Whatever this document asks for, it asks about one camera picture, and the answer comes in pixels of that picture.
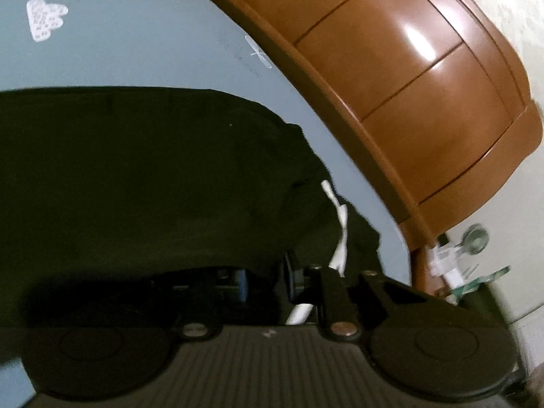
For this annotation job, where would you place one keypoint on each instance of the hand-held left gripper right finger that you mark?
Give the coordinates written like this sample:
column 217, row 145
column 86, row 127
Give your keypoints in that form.
column 292, row 280

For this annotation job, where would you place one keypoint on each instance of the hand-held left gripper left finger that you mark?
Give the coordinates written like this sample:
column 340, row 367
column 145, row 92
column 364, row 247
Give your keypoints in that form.
column 242, row 284

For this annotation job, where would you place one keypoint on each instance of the clear round glass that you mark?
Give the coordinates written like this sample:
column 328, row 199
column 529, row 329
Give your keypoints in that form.
column 475, row 240

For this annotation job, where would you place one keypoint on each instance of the green edged glass plate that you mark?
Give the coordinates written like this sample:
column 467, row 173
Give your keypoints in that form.
column 488, row 278

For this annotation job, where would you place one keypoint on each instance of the wooden headboard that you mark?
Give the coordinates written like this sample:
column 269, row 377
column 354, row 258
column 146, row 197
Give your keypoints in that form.
column 382, row 72

